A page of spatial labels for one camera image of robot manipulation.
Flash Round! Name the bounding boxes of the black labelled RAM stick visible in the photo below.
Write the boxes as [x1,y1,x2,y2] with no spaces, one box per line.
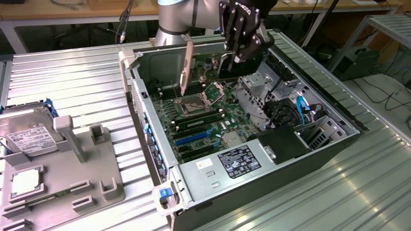
[174,113,222,128]

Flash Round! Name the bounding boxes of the green motherboard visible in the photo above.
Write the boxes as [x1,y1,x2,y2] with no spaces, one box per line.
[150,80,257,162]

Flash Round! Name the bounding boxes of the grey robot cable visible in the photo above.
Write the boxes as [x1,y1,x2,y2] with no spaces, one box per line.
[117,0,134,44]

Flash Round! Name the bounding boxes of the open black PC case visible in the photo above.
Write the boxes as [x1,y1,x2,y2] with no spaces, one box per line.
[117,28,369,231]

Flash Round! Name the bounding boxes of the silver disk bay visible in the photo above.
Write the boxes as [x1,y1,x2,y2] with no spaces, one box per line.
[294,115,358,150]

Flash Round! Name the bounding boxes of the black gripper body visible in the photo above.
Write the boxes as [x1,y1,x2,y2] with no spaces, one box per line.
[229,0,278,37]

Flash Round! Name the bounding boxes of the green RAM stick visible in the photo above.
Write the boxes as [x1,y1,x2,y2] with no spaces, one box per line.
[2,189,70,210]

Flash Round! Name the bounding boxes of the blue plastic disk bracket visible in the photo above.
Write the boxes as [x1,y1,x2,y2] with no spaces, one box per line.
[0,97,58,118]

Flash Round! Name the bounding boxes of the black box device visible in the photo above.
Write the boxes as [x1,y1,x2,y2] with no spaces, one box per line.
[333,47,381,81]

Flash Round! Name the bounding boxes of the thin metal locking lever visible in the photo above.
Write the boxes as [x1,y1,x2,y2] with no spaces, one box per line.
[170,81,180,102]

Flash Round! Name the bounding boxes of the black wire bundle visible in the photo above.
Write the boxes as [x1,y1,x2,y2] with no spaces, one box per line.
[264,100,301,130]

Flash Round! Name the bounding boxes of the wooden desk white frame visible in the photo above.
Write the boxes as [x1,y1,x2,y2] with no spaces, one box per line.
[0,0,405,55]

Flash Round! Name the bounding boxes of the grey parts rack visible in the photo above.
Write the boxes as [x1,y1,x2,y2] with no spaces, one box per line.
[0,115,125,231]

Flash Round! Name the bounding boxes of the small white box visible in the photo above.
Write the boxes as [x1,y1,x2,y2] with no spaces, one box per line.
[281,0,321,5]

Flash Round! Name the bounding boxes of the black plastic fan shroud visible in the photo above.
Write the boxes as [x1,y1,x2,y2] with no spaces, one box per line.
[245,126,312,166]

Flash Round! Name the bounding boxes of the grey power supply unit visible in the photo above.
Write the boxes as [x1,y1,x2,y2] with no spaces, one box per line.
[177,138,276,203]

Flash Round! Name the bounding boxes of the metal socket cover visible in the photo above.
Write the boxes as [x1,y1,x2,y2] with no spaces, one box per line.
[200,81,230,106]

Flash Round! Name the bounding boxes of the black expansion slot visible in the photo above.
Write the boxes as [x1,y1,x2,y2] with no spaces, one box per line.
[172,126,208,140]
[177,141,214,154]

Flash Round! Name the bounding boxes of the metal slat side table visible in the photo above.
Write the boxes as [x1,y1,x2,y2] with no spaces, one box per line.
[329,13,411,73]

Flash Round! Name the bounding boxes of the CPU socket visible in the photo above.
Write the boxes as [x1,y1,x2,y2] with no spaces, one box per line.
[177,96,209,116]

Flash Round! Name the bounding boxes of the blue flat wire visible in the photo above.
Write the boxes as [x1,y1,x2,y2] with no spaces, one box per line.
[296,95,310,126]

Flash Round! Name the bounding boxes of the blue expansion slot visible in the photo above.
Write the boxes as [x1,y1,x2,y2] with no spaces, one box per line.
[174,132,210,146]

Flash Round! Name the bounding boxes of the silver chipset heatsink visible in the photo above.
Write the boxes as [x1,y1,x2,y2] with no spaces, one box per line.
[222,133,244,148]

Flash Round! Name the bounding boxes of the silver CPU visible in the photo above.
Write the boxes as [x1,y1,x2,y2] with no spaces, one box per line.
[10,169,42,194]

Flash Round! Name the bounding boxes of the green graphics card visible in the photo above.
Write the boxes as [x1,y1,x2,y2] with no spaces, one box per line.
[178,34,258,96]

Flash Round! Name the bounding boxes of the white round table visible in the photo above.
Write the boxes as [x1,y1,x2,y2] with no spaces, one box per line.
[341,73,411,128]

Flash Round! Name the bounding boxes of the perforated silver drive cage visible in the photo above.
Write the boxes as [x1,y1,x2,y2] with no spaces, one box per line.
[238,73,280,121]

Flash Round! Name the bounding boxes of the silver hard disk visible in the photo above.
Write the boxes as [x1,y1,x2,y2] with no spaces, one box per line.
[0,107,61,157]

